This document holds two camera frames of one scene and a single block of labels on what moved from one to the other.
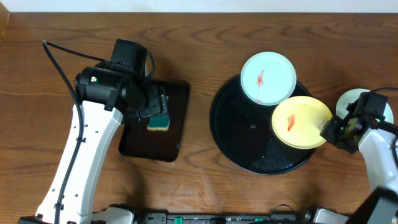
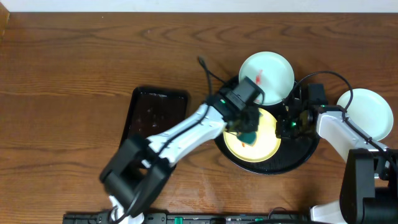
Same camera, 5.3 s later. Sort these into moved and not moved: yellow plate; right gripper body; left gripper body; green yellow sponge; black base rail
Moved: yellow plate; right gripper body; left gripper body; green yellow sponge
Not moved: black base rail
